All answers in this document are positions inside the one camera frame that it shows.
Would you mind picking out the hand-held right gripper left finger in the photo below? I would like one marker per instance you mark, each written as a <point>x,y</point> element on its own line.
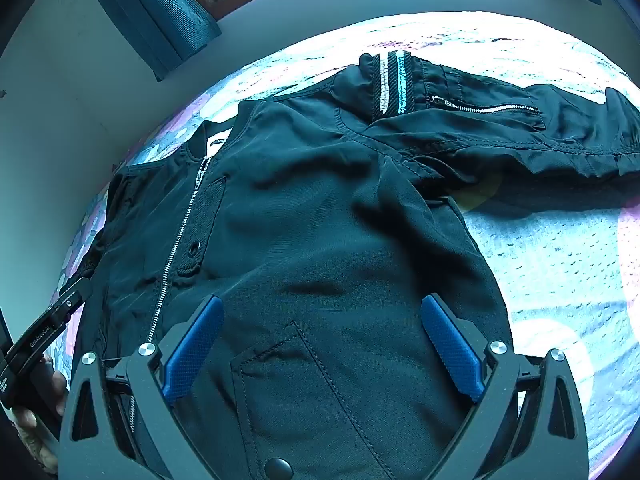
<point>192,350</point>

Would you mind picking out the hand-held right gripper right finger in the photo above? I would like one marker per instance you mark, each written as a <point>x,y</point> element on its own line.
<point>452,350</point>

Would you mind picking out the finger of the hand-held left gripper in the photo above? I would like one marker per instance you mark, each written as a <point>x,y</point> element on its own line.
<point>75,295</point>

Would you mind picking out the black zip jacket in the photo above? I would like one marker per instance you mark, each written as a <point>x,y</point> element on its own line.
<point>310,210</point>

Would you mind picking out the person's left hand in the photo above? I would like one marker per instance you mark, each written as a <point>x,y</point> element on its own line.
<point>54,390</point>

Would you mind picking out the floral printed blanket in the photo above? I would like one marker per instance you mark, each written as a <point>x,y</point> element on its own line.
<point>550,260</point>

